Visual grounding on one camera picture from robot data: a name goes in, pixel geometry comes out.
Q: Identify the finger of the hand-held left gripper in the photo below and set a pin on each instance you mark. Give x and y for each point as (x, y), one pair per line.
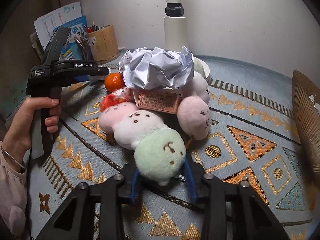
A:
(83, 79)
(103, 70)

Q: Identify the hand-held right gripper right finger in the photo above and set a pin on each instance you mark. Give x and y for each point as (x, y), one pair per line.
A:
(191, 187)

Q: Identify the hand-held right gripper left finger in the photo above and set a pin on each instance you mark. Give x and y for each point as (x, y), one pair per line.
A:
(136, 192)

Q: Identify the pink white green dango plush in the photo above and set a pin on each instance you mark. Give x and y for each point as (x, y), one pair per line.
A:
(150, 140)

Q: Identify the woven brown basket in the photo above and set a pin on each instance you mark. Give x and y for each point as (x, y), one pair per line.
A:
(302, 110)

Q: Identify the person's left forearm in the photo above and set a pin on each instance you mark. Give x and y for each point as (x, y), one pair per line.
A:
(11, 187)

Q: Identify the person's left hand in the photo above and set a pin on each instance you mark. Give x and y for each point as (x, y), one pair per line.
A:
(22, 120)

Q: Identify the orange tangerine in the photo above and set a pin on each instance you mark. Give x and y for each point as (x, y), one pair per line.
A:
(113, 82)

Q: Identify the wooden pen holder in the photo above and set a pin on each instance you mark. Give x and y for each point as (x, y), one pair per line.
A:
(105, 45)

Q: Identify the black mesh pen holder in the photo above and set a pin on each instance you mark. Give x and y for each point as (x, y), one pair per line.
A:
(86, 51)

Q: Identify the red snack packet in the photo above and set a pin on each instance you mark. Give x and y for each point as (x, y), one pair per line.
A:
(113, 100)

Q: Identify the bundle of dark pens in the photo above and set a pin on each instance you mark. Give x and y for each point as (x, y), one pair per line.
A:
(80, 40)

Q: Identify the stack of green books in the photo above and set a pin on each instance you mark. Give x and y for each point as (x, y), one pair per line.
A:
(36, 45)

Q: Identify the blue workbook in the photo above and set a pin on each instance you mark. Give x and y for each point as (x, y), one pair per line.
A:
(77, 25)

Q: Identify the bundle of pens and pencils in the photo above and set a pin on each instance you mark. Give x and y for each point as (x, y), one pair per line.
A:
(96, 27)

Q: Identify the white printed paper sheets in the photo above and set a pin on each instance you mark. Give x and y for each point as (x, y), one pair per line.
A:
(50, 22)

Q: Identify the large crumpled white paper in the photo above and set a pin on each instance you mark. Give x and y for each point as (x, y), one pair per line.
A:
(155, 67)

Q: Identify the teal book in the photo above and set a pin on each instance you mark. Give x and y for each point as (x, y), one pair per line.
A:
(15, 105)

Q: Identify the pink dango plush with stick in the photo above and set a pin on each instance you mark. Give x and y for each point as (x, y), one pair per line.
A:
(193, 117)

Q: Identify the white desk lamp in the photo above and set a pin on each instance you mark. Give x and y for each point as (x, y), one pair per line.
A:
(175, 35)

